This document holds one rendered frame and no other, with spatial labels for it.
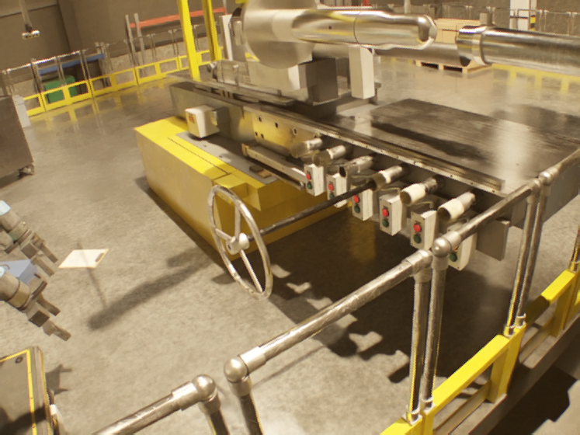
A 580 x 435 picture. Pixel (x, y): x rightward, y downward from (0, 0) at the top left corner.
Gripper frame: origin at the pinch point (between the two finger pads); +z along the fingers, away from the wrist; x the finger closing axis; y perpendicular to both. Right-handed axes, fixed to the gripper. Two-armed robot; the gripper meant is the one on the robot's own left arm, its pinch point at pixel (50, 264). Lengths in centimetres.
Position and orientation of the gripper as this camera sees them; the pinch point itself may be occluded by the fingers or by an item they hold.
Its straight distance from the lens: 190.6
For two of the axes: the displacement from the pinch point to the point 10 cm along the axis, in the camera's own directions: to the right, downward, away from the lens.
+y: 7.7, -6.2, 1.5
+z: 5.0, 7.3, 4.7
